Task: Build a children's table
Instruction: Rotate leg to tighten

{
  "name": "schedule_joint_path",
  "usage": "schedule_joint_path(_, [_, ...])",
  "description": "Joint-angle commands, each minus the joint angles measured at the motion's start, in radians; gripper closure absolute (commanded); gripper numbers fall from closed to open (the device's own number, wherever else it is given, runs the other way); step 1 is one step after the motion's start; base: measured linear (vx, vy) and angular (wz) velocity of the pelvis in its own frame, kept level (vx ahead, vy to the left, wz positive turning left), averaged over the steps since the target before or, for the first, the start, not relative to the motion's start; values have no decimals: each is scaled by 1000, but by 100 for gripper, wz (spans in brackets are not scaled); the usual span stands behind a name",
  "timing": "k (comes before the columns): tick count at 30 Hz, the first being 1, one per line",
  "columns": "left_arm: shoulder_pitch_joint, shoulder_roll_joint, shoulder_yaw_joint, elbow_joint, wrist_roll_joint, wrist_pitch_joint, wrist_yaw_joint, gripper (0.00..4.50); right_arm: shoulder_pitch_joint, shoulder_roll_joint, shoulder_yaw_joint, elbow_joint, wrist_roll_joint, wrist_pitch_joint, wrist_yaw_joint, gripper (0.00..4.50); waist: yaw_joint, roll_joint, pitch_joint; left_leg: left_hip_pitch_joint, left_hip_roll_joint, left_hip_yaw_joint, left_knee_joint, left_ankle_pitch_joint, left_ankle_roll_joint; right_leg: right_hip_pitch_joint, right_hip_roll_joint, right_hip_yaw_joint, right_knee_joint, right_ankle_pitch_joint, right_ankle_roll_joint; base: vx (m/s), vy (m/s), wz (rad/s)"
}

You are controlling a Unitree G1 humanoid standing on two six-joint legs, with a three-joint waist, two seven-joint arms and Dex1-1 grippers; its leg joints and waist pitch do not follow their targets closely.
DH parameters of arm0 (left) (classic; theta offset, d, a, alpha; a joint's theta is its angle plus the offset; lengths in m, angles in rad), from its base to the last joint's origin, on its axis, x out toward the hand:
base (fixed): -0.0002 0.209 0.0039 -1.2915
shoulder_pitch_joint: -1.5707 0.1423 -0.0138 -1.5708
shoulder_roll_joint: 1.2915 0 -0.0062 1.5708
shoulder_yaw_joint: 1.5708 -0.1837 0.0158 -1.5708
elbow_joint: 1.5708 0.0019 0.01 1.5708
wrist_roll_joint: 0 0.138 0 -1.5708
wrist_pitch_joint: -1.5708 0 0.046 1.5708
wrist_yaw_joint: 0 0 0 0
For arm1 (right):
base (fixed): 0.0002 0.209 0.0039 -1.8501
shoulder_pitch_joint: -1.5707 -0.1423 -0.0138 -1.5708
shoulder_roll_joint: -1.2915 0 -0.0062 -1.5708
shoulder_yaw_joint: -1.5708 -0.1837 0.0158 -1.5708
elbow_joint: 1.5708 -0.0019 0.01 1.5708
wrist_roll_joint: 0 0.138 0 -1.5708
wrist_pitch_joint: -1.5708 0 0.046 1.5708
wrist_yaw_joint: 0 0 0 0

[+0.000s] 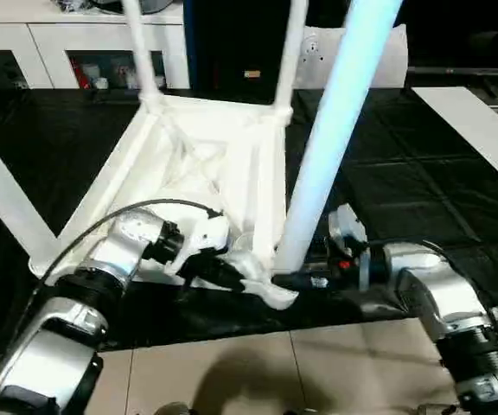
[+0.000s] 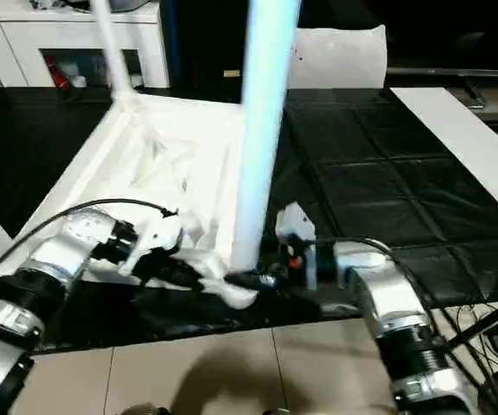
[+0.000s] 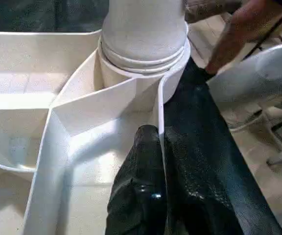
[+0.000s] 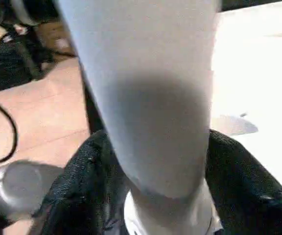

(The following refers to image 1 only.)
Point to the white plastic table leg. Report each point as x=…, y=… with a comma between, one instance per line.
x=7, y=194
x=141, y=47
x=335, y=130
x=290, y=52

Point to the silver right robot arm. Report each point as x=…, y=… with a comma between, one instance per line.
x=439, y=285

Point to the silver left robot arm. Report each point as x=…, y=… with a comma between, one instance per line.
x=85, y=285

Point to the black work mat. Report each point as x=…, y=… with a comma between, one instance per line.
x=405, y=190

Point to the dark grey robot body part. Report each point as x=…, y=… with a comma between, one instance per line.
x=177, y=409

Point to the white flat board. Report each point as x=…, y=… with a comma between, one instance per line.
x=482, y=130

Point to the small tan label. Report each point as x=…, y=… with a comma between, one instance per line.
x=252, y=74

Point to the white plastic bag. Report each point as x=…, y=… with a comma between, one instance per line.
x=396, y=65

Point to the white cabinet with glass doors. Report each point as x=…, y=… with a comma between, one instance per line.
x=33, y=43

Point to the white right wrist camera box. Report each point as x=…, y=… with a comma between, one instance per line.
x=346, y=226

